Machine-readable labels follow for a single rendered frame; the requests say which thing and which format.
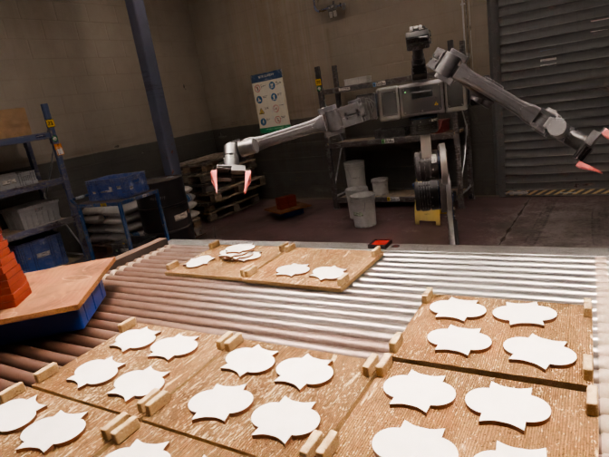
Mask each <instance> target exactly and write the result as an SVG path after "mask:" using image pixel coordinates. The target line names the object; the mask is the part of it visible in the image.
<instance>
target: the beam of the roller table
mask: <svg viewBox="0 0 609 457"><path fill-rule="evenodd" d="M213 241H215V240H208V239H171V240H169V241H168V243H169V244H171V245H180V246H208V244H209V243H211V242H213ZM284 242H286V241H252V240H220V241H219V244H220V245H238V244H240V243H241V244H251V243H254V246H275V247H278V246H279V245H281V244H283V243H284ZM288 242H289V244H291V243H292V242H293V243H295V246H296V247H297V248H326V249H345V250H365V251H372V250H374V248H368V244H370V243H340V242H296V241H288ZM393 245H399V247H397V248H392V246H393ZM381 251H393V252H424V253H455V254H485V255H516V256H547V257H577V258H595V257H606V258H609V248H560V247H515V246H471V245H428V244H390V246H388V247H387V248H386V249H381Z"/></svg>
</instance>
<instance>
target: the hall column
mask: <svg viewBox="0 0 609 457"><path fill-rule="evenodd" d="M125 4H126V7H127V11H128V16H129V19H130V27H131V30H132V34H133V39H134V43H135V46H136V51H137V55H138V58H139V63H140V69H141V74H142V78H143V82H144V86H145V90H146V94H147V98H148V102H149V107H150V113H151V118H152V121H153V125H154V130H155V133H156V137H157V142H158V145H159V153H160V157H161V160H162V165H163V169H164V172H165V176H167V175H175V174H181V169H180V166H179V157H178V154H177V149H176V145H175V141H174V137H173V132H172V129H171V125H170V121H169V113H168V108H167V104H166V100H165V95H164V92H163V87H162V83H161V79H160V71H159V67H158V63H157V59H156V54H155V51H154V46H153V42H152V38H151V34H150V27H149V22H148V17H147V14H146V9H145V5H144V1H143V0H125ZM181 175H182V174H181ZM194 233H195V237H196V238H199V237H202V236H204V235H206V233H204V232H202V231H201V229H200V230H199V232H195V231H194Z"/></svg>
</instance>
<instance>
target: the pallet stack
mask: <svg viewBox="0 0 609 457"><path fill-rule="evenodd" d="M253 158H254V154H252V155H250V156H248V157H246V160H245V161H243V162H239V165H242V164H243V163H246V165H247V168H246V170H251V181H253V180H255V181H256V183H251V184H250V185H249V186H248V188H247V190H246V191H247V193H248V194H245V195H244V194H242V193H243V192H245V179H244V178H231V181H218V182H217V193H216V190H215V187H214V186H213V184H212V182H211V173H210V172H211V171H212V170H217V165H218V164H222V165H223V162H224V161H222V162H219V161H221V160H223V159H224V152H218V153H213V154H209V155H207V156H203V157H200V158H196V159H193V160H187V161H184V162H181V163H180V164H179V166H180V168H181V169H183V170H182V171H181V174H182V178H183V182H184V184H185V185H184V186H190V187H191V188H192V189H193V190H191V191H190V192H189V193H192V194H194V195H196V198H194V199H193V200H192V201H195V202H197V205H196V206H195V207H194V208H193V210H196V211H199V212H200V213H199V214H198V215H197V216H196V217H200V220H202V219H205V218H207V220H208V221H207V222H212V221H215V220H218V219H222V218H224V217H226V216H228V215H230V214H233V213H235V212H237V211H240V210H241V209H245V208H247V207H250V206H252V205H254V204H256V203H258V202H259V196H258V193H257V192H256V188H257V187H260V186H262V185H265V184H266V178H265V176H256V172H255V168H256V167H257V165H256V163H255V161H256V159H253ZM203 161H204V162H203ZM201 162H202V163H201ZM247 199H251V200H250V201H251V203H249V204H247V205H245V206H243V207H241V208H240V206H239V204H241V203H244V202H245V200H247ZM226 209H229V210H230V212H228V213H226V214H223V215H221V216H219V217H218V215H217V213H219V212H221V211H224V210H226Z"/></svg>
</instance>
